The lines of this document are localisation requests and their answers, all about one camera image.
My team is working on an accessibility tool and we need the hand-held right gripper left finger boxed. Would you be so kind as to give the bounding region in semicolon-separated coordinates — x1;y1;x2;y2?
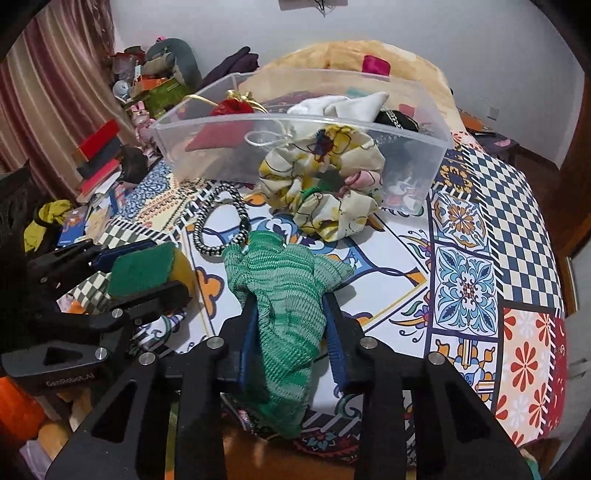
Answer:
44;293;262;480

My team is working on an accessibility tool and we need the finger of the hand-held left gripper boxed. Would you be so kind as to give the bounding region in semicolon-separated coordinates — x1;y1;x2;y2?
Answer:
55;279;192;363
25;237;160;289

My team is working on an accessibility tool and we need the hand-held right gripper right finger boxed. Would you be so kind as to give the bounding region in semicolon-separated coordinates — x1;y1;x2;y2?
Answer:
323;292;534;480

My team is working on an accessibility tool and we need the green and yellow sponge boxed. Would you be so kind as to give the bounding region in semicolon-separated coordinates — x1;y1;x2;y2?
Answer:
107;242;197;302

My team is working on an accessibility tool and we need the green knit cloth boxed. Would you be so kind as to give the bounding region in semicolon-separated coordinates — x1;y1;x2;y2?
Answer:
222;231;356;439

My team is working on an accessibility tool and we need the clear plastic storage box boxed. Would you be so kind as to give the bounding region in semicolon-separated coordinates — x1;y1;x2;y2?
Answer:
151;68;455;216

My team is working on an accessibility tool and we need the orange bag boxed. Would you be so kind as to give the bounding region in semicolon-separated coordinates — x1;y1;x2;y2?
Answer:
0;376;47;445

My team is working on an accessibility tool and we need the blue booklet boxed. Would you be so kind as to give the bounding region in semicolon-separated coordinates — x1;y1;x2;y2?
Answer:
58;208;94;250

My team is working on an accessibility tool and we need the yellow-green cloth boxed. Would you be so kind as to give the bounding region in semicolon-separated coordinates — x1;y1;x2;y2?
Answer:
25;199;75;253

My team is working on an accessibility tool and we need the dark brown pouch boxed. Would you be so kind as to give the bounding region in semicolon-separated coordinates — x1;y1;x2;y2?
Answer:
121;147;149;185

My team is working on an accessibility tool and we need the stack of red books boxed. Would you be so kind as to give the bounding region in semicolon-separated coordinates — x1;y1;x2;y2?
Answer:
74;119;124;195

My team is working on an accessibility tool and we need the pink bunny toy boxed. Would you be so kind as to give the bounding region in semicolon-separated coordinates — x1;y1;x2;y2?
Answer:
130;102;158;145

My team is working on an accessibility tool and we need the cream floral fabric scrunchie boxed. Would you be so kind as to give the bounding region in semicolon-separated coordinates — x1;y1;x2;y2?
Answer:
257;124;386;241

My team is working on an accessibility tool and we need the patterned patchwork bedsheet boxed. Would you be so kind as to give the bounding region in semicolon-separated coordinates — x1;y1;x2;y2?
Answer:
60;129;570;463

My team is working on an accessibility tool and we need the green gift box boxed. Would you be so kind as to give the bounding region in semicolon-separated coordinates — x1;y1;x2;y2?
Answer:
143;76;186;117

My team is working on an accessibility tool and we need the striped pink curtain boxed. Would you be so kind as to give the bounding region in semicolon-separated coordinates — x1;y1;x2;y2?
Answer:
0;0;117;195

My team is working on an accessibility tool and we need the red pouch with gold ribbon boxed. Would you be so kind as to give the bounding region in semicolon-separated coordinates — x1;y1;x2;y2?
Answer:
185;88;269;154

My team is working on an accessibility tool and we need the dark purple garment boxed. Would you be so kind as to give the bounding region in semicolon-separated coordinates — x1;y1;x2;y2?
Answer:
201;46;260;91

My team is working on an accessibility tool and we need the white sock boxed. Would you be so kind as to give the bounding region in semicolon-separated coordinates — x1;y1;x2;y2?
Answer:
286;91;391;136

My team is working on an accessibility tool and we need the dark wooden stool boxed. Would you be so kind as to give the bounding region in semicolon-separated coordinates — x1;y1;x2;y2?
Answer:
457;110;522;163

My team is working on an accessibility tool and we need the yellow pillow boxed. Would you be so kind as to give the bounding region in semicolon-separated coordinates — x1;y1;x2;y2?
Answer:
240;41;459;121

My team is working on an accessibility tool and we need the magenta pouch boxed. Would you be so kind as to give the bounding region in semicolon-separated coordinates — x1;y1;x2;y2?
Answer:
361;54;392;76

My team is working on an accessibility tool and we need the black and white braided cord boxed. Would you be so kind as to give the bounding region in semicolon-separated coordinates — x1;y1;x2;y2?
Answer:
193;181;253;259

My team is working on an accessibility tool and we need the black pouch with chain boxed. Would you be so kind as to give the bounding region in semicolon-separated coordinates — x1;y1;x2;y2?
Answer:
374;108;422;136

